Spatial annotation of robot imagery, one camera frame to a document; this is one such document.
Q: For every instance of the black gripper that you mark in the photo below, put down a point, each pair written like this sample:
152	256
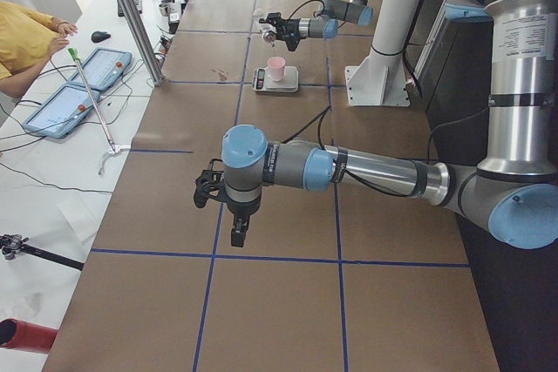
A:
291	26
241	212

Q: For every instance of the pink plastic cup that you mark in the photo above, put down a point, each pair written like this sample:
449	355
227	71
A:
276	66

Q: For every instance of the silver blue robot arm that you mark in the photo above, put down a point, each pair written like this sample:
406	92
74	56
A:
324	24
511	193

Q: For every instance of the person's hand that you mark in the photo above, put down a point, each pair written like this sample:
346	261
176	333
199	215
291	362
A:
66	29

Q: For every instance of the far blue teach pendant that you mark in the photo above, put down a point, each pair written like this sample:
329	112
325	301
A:
104	66

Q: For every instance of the blue teach pendant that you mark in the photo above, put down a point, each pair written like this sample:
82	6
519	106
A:
104	66
60	113

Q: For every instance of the black computer mouse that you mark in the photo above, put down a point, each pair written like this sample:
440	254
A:
99	36

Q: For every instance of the near blue teach pendant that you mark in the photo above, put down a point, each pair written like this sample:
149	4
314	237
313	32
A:
60	113

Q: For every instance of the red cylinder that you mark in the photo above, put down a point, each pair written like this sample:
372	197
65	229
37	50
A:
26	336

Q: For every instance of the person in yellow shirt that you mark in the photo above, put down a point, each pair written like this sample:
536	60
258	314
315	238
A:
28	42

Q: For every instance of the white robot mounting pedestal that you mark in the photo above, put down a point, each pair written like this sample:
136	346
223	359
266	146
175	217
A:
380	79

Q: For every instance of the green handled reacher grabber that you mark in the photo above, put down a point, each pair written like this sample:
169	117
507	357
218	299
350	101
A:
114	149

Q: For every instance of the aluminium frame post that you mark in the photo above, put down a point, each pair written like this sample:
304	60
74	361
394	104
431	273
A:
142	41

